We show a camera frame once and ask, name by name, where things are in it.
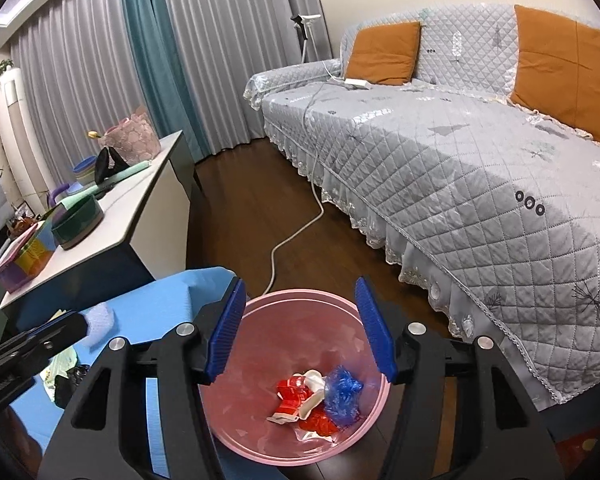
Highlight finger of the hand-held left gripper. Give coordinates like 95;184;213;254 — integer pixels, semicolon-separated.
9;310;90;361

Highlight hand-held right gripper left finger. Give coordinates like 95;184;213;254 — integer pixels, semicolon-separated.
39;276;247;480

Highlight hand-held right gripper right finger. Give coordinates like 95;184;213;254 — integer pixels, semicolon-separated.
354;276;566;480

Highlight green plastic blister package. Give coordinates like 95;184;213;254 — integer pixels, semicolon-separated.
40;347;78;391

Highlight white foam fruit net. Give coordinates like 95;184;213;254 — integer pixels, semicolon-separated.
81;304;116;350

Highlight pink plastic bin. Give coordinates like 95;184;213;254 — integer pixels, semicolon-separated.
197;288;392;468

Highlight blue plastic bag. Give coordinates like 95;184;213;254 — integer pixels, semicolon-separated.
322;366;365;428

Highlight red snack packet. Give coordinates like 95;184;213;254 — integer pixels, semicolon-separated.
275;374;308;423

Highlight red plastic bag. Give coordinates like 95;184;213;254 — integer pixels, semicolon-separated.
297;402;341;438

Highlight colourful tin box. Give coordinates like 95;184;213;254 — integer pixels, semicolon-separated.
0;205;66;295

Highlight blue patterned tablecloth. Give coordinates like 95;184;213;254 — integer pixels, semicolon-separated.
0;267;241;480

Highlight brown teapot ornament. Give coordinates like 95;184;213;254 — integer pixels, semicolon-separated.
7;215;38;236

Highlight dark green round container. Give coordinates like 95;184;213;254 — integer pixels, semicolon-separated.
50;195;105;251

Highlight purple plastic object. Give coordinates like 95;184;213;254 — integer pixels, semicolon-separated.
47;184;83;208

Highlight white top coffee table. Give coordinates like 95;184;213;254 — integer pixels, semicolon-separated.
0;130;203;333

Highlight stack of colourful bowls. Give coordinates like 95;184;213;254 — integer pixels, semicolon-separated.
72;156;101;186

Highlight grey quilted sofa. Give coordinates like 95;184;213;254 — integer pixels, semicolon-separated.
242;2;600;406

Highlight mint green mat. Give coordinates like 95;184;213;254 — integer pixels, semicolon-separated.
60;160;153;211

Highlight pink woven basket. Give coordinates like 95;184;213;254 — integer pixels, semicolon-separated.
99;106;162;166

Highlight white standing air conditioner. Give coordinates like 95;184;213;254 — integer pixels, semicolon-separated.
0;66;56;206

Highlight red patterned item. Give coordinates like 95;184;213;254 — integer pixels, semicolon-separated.
555;432;600;480

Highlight grey curtain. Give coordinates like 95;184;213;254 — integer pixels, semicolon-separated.
10;0;148;201
157;0;343;153

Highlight orange cushion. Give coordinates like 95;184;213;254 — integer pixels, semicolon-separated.
507;4;600;153
344;21;423;87

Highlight teal curtain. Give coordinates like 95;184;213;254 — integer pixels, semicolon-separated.
119;0;211;161

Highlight white floor stand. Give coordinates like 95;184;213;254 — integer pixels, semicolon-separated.
290;12;323;66

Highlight white power cable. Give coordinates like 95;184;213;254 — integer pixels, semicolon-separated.
265;80;351;297

